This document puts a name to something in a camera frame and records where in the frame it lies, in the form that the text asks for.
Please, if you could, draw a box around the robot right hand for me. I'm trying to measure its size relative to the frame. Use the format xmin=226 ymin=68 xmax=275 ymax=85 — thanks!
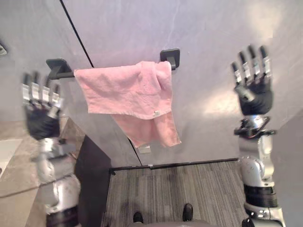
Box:
xmin=231 ymin=44 xmax=275 ymax=117

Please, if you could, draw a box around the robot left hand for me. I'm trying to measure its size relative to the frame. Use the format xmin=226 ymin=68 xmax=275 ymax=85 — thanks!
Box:
xmin=22 ymin=71 xmax=65 ymax=141

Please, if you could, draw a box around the black towel bar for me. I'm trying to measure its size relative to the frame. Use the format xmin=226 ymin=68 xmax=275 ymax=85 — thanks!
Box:
xmin=45 ymin=48 xmax=181 ymax=80

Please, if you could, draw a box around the pink towel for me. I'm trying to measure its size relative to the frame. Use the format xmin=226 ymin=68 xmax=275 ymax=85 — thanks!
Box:
xmin=73 ymin=61 xmax=182 ymax=148

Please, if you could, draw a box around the black baseboard strip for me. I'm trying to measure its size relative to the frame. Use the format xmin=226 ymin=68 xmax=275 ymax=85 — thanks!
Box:
xmin=109 ymin=157 xmax=240 ymax=171

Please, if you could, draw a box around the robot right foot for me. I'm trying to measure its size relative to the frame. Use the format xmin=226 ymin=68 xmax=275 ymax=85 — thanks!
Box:
xmin=182 ymin=203 xmax=194 ymax=222

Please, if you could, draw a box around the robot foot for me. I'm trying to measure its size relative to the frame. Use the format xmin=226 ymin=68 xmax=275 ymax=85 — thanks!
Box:
xmin=182 ymin=203 xmax=194 ymax=222
xmin=133 ymin=211 xmax=144 ymax=224

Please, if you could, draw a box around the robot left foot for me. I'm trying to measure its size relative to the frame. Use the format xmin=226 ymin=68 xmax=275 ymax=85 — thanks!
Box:
xmin=133 ymin=211 xmax=144 ymax=224

